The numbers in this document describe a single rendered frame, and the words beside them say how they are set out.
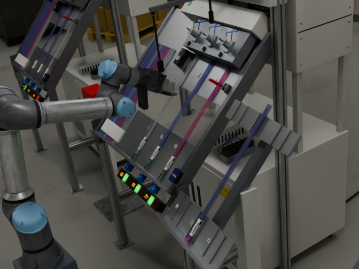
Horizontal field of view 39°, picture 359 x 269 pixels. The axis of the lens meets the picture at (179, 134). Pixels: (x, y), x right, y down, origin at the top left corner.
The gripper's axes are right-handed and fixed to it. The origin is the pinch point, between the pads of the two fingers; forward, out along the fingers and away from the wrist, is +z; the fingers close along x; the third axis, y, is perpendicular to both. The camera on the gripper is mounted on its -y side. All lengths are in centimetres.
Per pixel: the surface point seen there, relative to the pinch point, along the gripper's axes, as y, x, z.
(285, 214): -33, -36, 54
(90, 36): -8, 426, 155
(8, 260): -122, 69, -15
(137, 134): -22.2, 7.8, -5.0
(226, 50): 24.6, -22.5, 0.3
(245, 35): 32.1, -26.2, 3.1
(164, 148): -20.0, -13.5, -4.5
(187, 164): -19.6, -31.8, -5.6
